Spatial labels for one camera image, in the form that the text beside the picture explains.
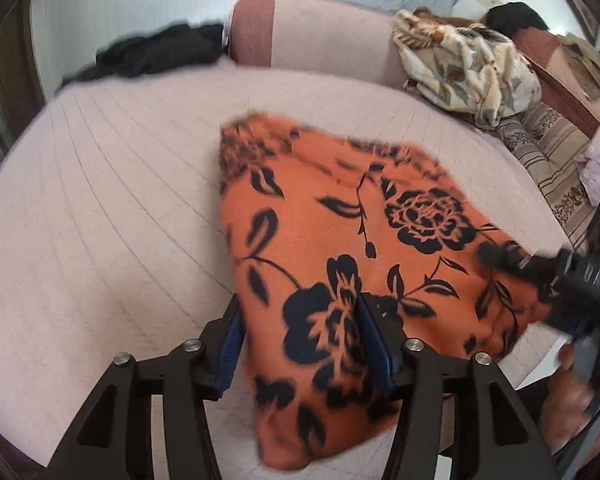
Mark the maroon pink quilt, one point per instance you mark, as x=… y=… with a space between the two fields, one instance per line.
x=555 y=70

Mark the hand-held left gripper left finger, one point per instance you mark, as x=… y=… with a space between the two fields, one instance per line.
x=230 y=352

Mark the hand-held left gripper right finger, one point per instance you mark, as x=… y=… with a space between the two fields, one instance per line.
x=375 y=347

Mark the black cloth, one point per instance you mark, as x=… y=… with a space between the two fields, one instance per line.
x=155 y=50

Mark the pink bolster cushion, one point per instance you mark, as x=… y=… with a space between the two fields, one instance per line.
x=320 y=35

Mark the person's right hand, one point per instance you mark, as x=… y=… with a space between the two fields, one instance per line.
x=570 y=400

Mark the wooden door with glass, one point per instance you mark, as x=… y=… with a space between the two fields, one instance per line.
x=5 y=90

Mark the beige garment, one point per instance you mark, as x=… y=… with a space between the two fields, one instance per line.
x=590 y=65

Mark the cream floral blanket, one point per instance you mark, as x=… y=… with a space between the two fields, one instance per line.
x=470 y=70

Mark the orange floral garment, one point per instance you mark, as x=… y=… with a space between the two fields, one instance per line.
x=340 y=240

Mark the black garment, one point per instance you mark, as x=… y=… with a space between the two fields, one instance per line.
x=515 y=15

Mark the striped beige cushion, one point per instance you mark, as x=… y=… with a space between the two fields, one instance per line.
x=550 y=155

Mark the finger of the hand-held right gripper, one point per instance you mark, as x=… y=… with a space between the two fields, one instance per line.
x=515 y=257

